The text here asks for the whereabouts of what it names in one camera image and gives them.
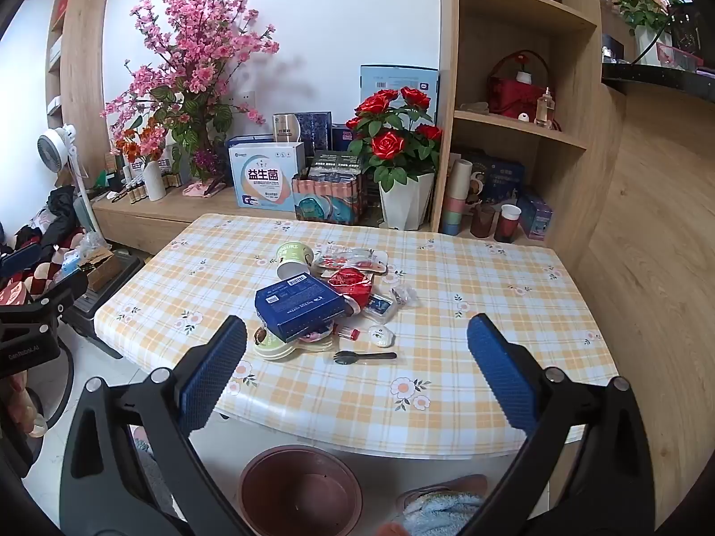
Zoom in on small blue packet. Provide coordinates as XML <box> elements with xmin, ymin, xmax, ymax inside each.
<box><xmin>366</xmin><ymin>293</ymin><xmax>399</xmax><ymax>322</ymax></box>

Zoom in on wooden shelf unit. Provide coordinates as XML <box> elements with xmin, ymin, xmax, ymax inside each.
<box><xmin>430</xmin><ymin>0</ymin><xmax>627</xmax><ymax>247</ymax></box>

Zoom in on white standing fan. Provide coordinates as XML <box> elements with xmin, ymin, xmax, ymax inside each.
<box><xmin>37</xmin><ymin>124</ymin><xmax>101</xmax><ymax>235</ymax></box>

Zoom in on red cup with white rim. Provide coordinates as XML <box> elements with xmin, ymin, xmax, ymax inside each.
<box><xmin>494</xmin><ymin>204</ymin><xmax>522</xmax><ymax>243</ymax></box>

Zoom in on low wooden cabinet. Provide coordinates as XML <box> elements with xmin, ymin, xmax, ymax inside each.
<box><xmin>92</xmin><ymin>184</ymin><xmax>386</xmax><ymax>258</ymax></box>

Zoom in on blue picture gift box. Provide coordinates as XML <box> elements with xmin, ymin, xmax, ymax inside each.
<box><xmin>452</xmin><ymin>151</ymin><xmax>526</xmax><ymax>207</ymax></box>

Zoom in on white angular plant pot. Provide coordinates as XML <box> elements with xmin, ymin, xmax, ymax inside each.
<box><xmin>379</xmin><ymin>172</ymin><xmax>435</xmax><ymax>231</ymax></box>

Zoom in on red gift basket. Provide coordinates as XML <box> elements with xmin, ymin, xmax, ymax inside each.
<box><xmin>486</xmin><ymin>51</ymin><xmax>551</xmax><ymax>118</ymax></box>

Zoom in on red rose plant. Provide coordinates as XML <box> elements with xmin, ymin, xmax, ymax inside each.
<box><xmin>345</xmin><ymin>86</ymin><xmax>443</xmax><ymax>191</ymax></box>

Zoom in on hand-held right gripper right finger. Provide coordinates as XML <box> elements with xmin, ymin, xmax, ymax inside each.
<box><xmin>447</xmin><ymin>313</ymin><xmax>654</xmax><ymax>536</ymax></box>

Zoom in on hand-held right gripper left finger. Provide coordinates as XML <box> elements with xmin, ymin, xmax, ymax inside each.
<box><xmin>59</xmin><ymin>314</ymin><xmax>263</xmax><ymax>536</ymax></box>

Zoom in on orange artificial flowers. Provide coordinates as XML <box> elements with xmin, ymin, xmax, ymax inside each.
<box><xmin>109</xmin><ymin>123</ymin><xmax>168</xmax><ymax>168</ymax></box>

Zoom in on blue cardboard box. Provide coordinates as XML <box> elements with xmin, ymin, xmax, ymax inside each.
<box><xmin>255</xmin><ymin>276</ymin><xmax>347</xmax><ymax>344</ymax></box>

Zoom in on person's left hand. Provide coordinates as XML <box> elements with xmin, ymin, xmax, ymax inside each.
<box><xmin>0</xmin><ymin>373</ymin><xmax>51</xmax><ymax>439</ymax></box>

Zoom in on dark blue patterned box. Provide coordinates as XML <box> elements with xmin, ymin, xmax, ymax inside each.
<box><xmin>293</xmin><ymin>110</ymin><xmax>333</xmax><ymax>157</ymax></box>

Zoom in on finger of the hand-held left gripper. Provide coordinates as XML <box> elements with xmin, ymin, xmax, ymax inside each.
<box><xmin>30</xmin><ymin>272</ymin><xmax>90</xmax><ymax>319</ymax></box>

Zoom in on white ribbed vase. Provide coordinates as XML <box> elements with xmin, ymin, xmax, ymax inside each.
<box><xmin>142</xmin><ymin>161</ymin><xmax>167</xmax><ymax>202</ymax></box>

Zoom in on yellow plaid floral tablecloth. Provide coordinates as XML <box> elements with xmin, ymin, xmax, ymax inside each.
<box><xmin>94</xmin><ymin>213</ymin><xmax>621</xmax><ymax>456</ymax></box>

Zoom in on green white paper cup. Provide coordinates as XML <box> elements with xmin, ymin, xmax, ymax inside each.
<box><xmin>276</xmin><ymin>241</ymin><xmax>316</xmax><ymax>285</ymax></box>

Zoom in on pink pouch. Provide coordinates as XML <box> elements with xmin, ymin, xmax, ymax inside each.
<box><xmin>184</xmin><ymin>179</ymin><xmax>227</xmax><ymax>199</ymax></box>

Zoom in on brown plastic bin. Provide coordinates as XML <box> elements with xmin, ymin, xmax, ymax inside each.
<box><xmin>239</xmin><ymin>445</ymin><xmax>364</xmax><ymax>536</ymax></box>

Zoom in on white blue carton box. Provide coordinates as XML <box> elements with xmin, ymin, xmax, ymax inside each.
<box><xmin>228</xmin><ymin>142</ymin><xmax>307</xmax><ymax>213</ymax></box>

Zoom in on black counter top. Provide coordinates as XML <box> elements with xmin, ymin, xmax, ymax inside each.
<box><xmin>600</xmin><ymin>61</ymin><xmax>715</xmax><ymax>104</ymax></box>

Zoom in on glass perfume bottle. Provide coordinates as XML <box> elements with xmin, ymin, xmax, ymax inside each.
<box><xmin>535</xmin><ymin>88</ymin><xmax>555</xmax><ymax>129</ymax></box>

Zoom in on small white plant pot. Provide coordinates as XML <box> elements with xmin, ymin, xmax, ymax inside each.
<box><xmin>634</xmin><ymin>25</ymin><xmax>671</xmax><ymax>65</ymax></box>

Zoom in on blue fluffy slipper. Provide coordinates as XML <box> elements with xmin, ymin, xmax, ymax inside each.
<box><xmin>395</xmin><ymin>474</ymin><xmax>489</xmax><ymax>536</ymax></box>

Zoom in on clear plastic blister pack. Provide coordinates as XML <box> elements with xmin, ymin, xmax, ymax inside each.
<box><xmin>311</xmin><ymin>244</ymin><xmax>390</xmax><ymax>276</ymax></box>

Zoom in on row of small brown bottles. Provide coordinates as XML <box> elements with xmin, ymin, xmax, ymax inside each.
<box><xmin>114</xmin><ymin>164</ymin><xmax>182</xmax><ymax>205</ymax></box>

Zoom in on brown plastic cup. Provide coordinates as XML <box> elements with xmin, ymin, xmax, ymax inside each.
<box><xmin>470</xmin><ymin>204</ymin><xmax>497</xmax><ymax>239</ymax></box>

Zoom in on pink rose plant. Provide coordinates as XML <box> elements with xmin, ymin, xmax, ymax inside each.
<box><xmin>611</xmin><ymin>0</ymin><xmax>685</xmax><ymax>34</ymax></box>

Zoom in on large blue white box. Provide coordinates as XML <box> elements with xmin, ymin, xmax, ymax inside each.
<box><xmin>359</xmin><ymin>64</ymin><xmax>439</xmax><ymax>124</ymax></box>

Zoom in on pile of clothes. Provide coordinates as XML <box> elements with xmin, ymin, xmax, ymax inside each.
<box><xmin>0</xmin><ymin>187</ymin><xmax>90</xmax><ymax>302</ymax></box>

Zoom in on silver gold box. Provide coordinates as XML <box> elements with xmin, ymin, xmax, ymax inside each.
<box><xmin>273</xmin><ymin>113</ymin><xmax>303</xmax><ymax>145</ymax></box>

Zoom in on colourful pack of bottles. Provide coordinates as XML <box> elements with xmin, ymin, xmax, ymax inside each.
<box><xmin>291</xmin><ymin>170</ymin><xmax>366</xmax><ymax>227</ymax></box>

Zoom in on stack of pastel cups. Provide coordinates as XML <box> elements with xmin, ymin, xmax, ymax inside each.
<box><xmin>441</xmin><ymin>159</ymin><xmax>475</xmax><ymax>235</ymax></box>

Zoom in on red crushed can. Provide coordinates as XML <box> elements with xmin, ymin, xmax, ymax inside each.
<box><xmin>328</xmin><ymin>268</ymin><xmax>374</xmax><ymax>309</ymax></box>

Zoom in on small cardboard box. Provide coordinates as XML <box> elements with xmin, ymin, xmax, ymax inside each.
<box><xmin>78</xmin><ymin>248</ymin><xmax>115</xmax><ymax>291</ymax></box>

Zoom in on dark flat box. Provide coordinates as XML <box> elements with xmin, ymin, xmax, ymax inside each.
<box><xmin>309</xmin><ymin>150</ymin><xmax>364</xmax><ymax>176</ymax></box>

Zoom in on pink blossom artificial plant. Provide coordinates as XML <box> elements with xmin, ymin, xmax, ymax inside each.
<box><xmin>101</xmin><ymin>0</ymin><xmax>280</xmax><ymax>191</ymax></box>

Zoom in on small purple box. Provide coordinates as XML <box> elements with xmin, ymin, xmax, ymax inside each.
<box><xmin>517</xmin><ymin>193</ymin><xmax>554</xmax><ymax>241</ymax></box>

